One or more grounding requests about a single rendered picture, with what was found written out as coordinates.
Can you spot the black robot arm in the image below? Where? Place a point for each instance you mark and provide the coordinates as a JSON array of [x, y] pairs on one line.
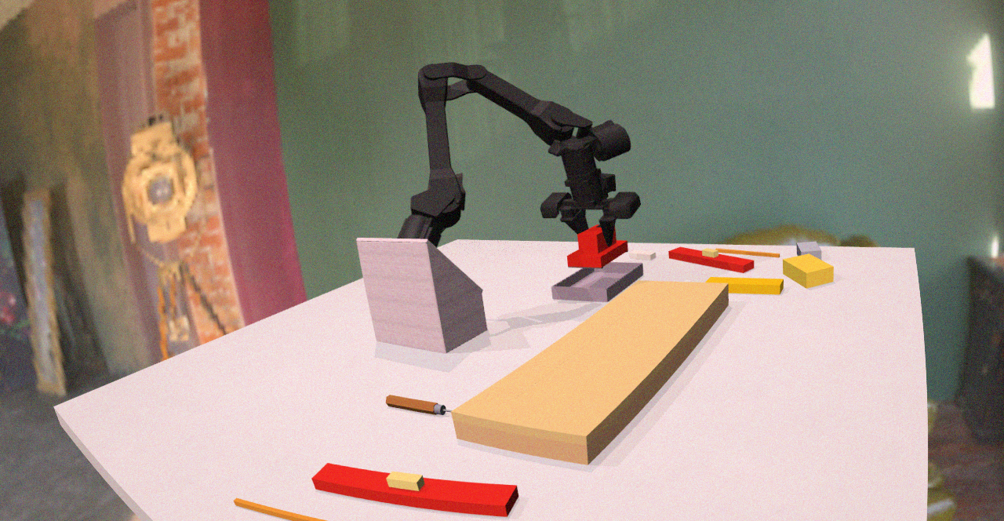
[[439, 207]]

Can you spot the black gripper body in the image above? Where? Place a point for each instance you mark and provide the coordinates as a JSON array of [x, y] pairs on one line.
[[587, 194]]

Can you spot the thin orange rod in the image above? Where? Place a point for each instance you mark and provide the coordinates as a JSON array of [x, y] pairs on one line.
[[273, 511], [761, 254]]

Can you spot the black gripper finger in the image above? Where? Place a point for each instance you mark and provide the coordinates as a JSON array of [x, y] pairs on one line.
[[607, 225], [578, 223]]

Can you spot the tan wooden floor panel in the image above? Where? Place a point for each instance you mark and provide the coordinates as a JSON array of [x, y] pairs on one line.
[[571, 400]]

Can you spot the awl with brown wooden handle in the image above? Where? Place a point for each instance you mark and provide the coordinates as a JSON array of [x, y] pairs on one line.
[[416, 405]]

